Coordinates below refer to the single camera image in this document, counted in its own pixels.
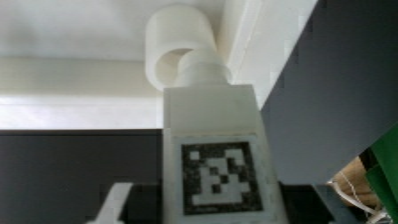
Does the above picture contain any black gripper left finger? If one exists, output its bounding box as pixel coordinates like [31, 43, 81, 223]
[86, 182, 134, 224]

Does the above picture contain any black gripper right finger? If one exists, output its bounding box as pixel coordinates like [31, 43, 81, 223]
[313, 185, 365, 224]

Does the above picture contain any white leg with tag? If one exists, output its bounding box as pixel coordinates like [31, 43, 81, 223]
[164, 62, 290, 224]

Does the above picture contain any white square tabletop panel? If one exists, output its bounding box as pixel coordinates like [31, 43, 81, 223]
[0, 0, 320, 130]

